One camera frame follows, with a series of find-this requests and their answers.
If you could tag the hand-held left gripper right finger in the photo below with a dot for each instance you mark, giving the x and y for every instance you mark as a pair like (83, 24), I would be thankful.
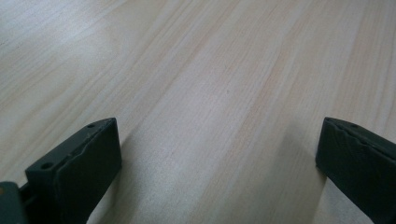
(358, 168)

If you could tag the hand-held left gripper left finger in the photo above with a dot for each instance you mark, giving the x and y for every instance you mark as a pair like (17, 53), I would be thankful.
(77, 174)

